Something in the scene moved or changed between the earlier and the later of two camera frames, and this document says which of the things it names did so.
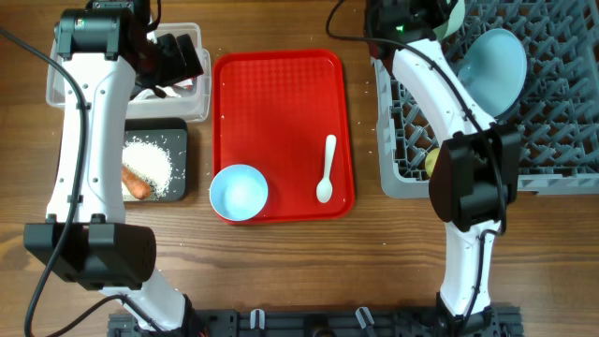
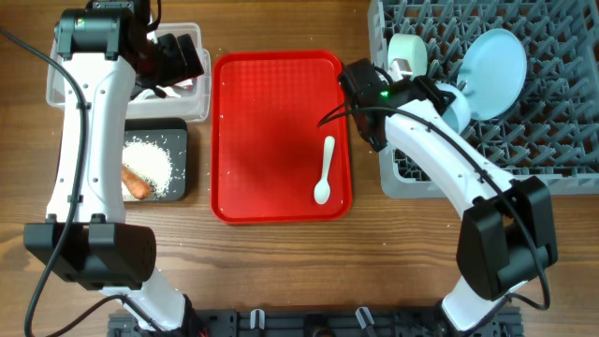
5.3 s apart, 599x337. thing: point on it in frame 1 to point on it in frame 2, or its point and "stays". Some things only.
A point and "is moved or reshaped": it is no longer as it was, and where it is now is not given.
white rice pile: (150, 163) stays
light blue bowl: (238, 192) is moved or reshaped
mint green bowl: (455, 19) is moved or reshaped
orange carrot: (138, 187) stays
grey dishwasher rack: (556, 116) stays
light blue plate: (493, 70) stays
